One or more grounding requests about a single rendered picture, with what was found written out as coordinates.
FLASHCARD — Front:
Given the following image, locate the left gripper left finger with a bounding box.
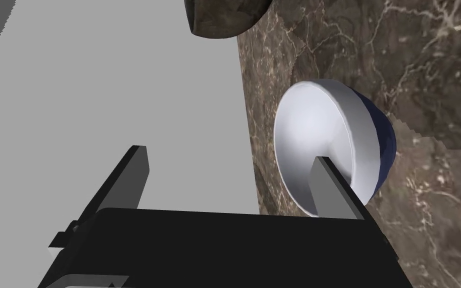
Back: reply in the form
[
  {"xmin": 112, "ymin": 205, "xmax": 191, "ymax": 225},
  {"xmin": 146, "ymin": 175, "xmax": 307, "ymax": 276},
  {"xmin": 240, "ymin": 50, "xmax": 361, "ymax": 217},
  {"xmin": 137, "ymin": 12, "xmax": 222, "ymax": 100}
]
[{"xmin": 77, "ymin": 145, "xmax": 150, "ymax": 222}]

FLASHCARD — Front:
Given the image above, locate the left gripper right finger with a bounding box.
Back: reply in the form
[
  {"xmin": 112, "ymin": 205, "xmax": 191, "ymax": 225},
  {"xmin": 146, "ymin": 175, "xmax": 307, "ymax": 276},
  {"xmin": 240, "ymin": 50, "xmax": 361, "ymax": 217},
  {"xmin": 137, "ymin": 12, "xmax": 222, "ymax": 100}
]
[{"xmin": 309, "ymin": 155, "xmax": 368, "ymax": 221}]

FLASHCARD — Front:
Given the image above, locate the blue and white bowl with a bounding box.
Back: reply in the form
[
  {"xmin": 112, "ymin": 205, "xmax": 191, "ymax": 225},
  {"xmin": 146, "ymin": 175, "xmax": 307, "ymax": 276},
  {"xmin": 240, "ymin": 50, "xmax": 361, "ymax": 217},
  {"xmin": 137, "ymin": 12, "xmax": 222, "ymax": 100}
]
[{"xmin": 273, "ymin": 78, "xmax": 397, "ymax": 218}]

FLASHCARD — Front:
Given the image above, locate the brown round object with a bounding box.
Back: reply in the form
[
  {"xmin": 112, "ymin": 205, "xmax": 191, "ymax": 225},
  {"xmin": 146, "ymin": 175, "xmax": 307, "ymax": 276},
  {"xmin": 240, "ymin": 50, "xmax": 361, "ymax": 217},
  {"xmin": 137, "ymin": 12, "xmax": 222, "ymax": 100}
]
[{"xmin": 183, "ymin": 0, "xmax": 273, "ymax": 40}]

